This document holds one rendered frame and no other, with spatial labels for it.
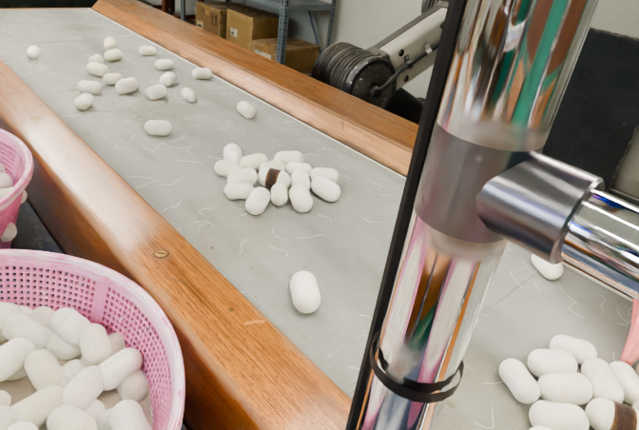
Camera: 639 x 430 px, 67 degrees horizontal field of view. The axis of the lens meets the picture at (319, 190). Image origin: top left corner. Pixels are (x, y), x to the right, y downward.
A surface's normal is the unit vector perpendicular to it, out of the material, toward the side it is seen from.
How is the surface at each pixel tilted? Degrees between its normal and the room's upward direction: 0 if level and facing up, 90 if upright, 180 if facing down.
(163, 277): 0
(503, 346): 0
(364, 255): 0
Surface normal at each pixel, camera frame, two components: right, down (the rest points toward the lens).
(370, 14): -0.71, 0.26
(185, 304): 0.13, -0.87
